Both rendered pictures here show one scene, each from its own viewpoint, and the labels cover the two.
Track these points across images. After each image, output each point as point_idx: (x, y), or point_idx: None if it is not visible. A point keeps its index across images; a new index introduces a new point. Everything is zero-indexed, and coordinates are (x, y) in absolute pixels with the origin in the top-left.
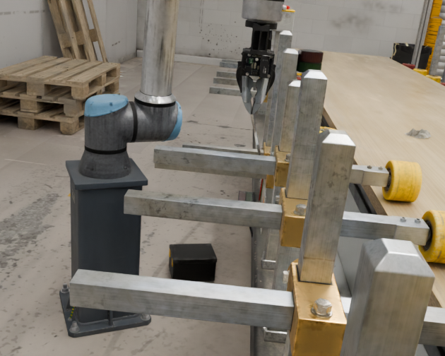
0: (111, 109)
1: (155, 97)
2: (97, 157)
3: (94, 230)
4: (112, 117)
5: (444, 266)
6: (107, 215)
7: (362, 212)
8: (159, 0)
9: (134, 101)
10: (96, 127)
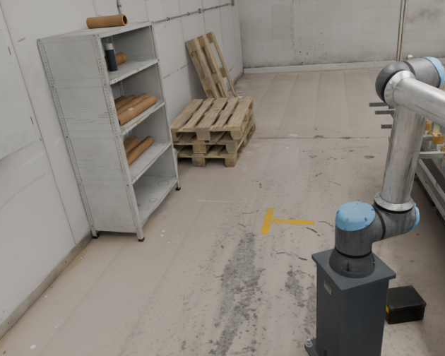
0: (366, 224)
1: (400, 205)
2: (352, 261)
3: (352, 318)
4: (366, 229)
5: None
6: (362, 305)
7: None
8: (412, 128)
9: (376, 207)
10: (352, 239)
